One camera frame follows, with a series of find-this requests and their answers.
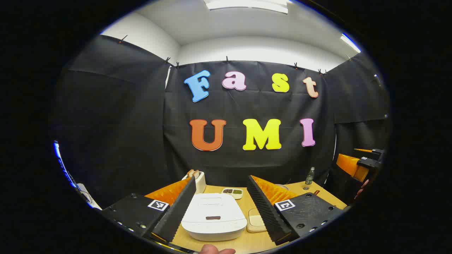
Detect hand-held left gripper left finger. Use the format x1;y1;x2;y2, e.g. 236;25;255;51
101;176;197;244

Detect white rice cooker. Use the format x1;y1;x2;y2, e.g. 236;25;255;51
181;193;248;242

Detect white divided grain dish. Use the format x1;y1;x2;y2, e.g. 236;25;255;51
221;188;244;200

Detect clear plastic water bottle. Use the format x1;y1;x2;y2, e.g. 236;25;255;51
303;167;315;191

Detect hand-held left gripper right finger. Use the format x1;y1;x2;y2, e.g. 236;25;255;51
246;175;346;246

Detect ceiling light panel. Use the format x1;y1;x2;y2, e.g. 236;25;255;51
340;33;361;53
204;0;289;14

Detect clear glass tray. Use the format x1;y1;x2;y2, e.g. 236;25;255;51
246;208;268;233

